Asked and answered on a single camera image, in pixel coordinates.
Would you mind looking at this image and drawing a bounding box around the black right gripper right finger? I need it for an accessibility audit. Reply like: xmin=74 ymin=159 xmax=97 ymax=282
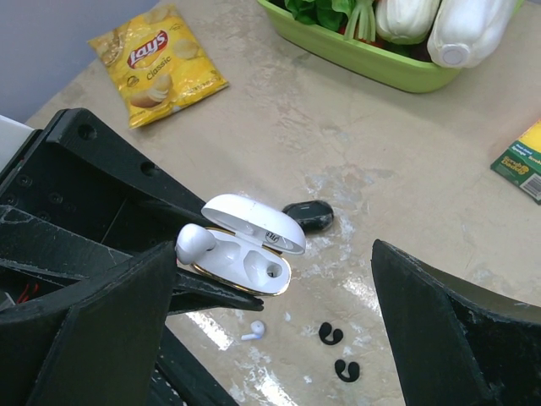
xmin=371 ymin=239 xmax=540 ymax=405

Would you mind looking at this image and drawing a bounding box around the orange carrot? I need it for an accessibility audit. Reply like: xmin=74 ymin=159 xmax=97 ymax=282
xmin=344 ymin=0 xmax=376 ymax=43

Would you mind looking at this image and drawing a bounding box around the white wireless earbud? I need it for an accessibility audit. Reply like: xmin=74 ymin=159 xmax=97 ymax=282
xmin=175 ymin=223 xmax=216 ymax=265
xmin=241 ymin=321 xmax=265 ymax=341

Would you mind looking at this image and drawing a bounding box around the orange juice box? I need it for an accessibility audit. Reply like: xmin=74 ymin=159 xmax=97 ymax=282
xmin=490 ymin=120 xmax=541 ymax=206

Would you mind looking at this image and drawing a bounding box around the black earbud right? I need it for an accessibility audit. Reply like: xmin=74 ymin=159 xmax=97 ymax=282
xmin=334 ymin=359 xmax=361 ymax=383

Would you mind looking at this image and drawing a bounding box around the green plastic tray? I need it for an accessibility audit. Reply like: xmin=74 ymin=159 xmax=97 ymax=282
xmin=261 ymin=1 xmax=464 ymax=93

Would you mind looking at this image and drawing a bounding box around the yellow leaf cabbage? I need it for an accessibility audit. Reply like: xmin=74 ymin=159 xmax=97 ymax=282
xmin=374 ymin=0 xmax=440 ymax=45

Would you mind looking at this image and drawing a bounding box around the black earbud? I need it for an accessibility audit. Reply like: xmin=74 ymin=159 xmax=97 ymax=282
xmin=334 ymin=359 xmax=361 ymax=383
xmin=318 ymin=321 xmax=344 ymax=346

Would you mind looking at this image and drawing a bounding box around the black earbud charging case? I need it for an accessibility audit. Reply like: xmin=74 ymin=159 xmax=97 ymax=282
xmin=282 ymin=200 xmax=335 ymax=233

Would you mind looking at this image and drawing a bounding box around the white earbud charging case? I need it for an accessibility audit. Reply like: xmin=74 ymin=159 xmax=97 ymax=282
xmin=188 ymin=194 xmax=306 ymax=296

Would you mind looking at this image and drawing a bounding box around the yellow chips bag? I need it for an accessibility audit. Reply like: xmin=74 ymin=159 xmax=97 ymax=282
xmin=89 ymin=4 xmax=228 ymax=129

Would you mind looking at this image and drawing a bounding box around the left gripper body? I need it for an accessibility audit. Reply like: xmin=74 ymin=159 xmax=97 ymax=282
xmin=0 ymin=129 xmax=140 ymax=314

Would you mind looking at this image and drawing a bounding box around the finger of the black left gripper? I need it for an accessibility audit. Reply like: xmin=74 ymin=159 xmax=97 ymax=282
xmin=1 ymin=205 xmax=264 ymax=315
xmin=46 ymin=108 xmax=210 ymax=237

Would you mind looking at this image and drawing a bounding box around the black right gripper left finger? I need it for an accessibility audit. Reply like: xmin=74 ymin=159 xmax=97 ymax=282
xmin=1 ymin=243 xmax=176 ymax=405

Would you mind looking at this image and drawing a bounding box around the green white bok choy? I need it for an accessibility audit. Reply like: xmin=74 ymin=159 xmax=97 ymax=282
xmin=284 ymin=0 xmax=356 ymax=31

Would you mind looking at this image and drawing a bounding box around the black earbud left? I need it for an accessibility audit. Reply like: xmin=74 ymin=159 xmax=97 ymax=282
xmin=318 ymin=321 xmax=344 ymax=346

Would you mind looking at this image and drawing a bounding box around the napa cabbage right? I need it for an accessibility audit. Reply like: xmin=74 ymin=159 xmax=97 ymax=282
xmin=427 ymin=0 xmax=519 ymax=69

